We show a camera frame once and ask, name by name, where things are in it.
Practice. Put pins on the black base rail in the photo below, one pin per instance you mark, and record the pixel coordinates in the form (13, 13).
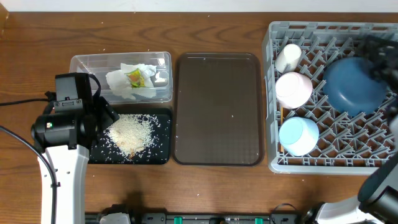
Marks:
(163, 217)

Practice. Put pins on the brown serving tray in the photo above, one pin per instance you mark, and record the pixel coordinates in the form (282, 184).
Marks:
(218, 111)

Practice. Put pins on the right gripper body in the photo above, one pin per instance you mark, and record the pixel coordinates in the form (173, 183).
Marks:
(390, 73)

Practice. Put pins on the green snack wrapper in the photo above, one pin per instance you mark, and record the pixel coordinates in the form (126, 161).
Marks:
(135, 78)

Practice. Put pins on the light blue bowl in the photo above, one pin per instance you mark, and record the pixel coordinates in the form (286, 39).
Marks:
(298, 136)

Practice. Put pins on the pink bowl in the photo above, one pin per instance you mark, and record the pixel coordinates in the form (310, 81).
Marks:
(293, 90)

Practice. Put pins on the pile of white rice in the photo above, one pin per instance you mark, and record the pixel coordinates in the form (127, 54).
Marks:
(130, 138)

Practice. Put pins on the wooden chopstick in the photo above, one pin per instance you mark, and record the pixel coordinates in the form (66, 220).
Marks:
(281, 115)

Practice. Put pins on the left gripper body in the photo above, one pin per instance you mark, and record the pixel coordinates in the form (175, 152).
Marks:
(102, 116)

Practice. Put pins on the black plastic tray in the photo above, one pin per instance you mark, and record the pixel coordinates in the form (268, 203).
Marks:
(164, 132)

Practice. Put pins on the grey dishwasher rack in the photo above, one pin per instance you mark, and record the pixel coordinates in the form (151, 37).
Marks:
(348, 145)

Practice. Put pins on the white napkin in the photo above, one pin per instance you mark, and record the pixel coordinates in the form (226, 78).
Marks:
(120, 84)

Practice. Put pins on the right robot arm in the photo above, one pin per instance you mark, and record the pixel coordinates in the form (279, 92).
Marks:
(377, 197)

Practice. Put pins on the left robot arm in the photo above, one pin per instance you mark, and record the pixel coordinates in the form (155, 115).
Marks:
(63, 136)

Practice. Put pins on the dark blue plate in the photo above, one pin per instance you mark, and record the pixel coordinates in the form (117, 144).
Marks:
(350, 87)

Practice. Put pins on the cream plastic cup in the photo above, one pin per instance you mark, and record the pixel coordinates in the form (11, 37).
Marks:
(288, 58)

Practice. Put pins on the clear plastic waste bin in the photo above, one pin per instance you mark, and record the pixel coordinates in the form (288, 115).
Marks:
(100, 64)

